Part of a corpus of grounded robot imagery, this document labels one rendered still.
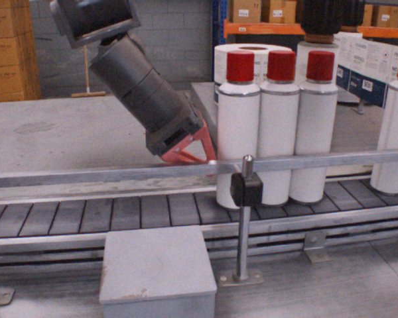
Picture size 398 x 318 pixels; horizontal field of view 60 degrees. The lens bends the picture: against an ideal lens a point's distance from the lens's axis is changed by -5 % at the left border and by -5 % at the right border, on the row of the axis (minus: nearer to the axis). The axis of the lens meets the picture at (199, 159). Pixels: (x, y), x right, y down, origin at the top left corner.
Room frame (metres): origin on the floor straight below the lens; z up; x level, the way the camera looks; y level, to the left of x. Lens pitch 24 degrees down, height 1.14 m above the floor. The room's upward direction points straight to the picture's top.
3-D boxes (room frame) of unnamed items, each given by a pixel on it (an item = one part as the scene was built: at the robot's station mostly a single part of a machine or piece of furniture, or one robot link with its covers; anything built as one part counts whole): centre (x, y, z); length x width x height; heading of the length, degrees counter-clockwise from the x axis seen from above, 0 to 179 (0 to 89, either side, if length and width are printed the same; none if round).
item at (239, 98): (0.44, -0.05, 0.98); 0.05 x 0.05 x 0.20
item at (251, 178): (0.36, -0.05, 0.91); 0.07 x 0.03 x 0.16; 8
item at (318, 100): (0.45, -0.15, 0.98); 0.05 x 0.05 x 0.20
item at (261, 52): (0.97, -0.14, 0.95); 0.20 x 0.20 x 0.14
